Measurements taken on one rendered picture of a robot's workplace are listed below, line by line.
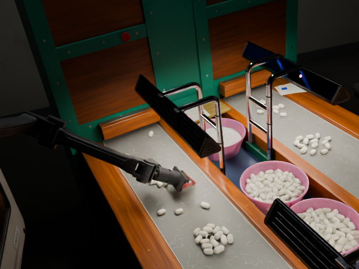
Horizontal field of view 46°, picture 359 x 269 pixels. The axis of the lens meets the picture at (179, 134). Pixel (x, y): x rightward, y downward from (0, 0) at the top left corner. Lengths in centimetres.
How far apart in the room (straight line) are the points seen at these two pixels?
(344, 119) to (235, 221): 81
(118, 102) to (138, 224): 71
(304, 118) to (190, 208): 80
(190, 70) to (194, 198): 75
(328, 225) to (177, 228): 53
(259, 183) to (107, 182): 64
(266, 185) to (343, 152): 39
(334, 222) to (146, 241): 67
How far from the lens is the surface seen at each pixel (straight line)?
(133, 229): 158
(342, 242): 154
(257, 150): 196
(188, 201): 168
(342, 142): 199
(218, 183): 171
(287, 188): 172
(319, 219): 161
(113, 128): 204
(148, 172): 157
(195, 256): 148
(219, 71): 227
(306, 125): 210
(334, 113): 215
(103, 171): 189
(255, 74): 232
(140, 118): 207
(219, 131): 166
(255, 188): 171
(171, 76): 213
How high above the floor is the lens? 186
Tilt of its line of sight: 32 degrees down
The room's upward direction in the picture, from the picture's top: 9 degrees counter-clockwise
